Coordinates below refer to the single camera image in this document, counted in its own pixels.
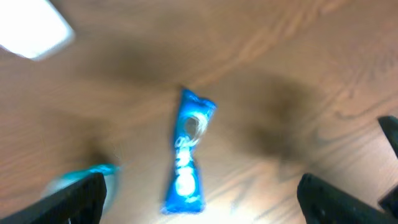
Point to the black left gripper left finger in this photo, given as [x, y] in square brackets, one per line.
[81, 202]

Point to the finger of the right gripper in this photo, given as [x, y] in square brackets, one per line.
[389, 127]

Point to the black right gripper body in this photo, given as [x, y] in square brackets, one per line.
[389, 202]

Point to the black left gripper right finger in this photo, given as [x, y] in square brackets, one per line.
[322, 203]

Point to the white barcode scanner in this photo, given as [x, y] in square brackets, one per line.
[33, 29]

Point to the teal mouthwash bottle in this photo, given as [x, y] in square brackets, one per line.
[111, 177]

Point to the blue Oreo cookie pack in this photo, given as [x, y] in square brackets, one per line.
[185, 192]

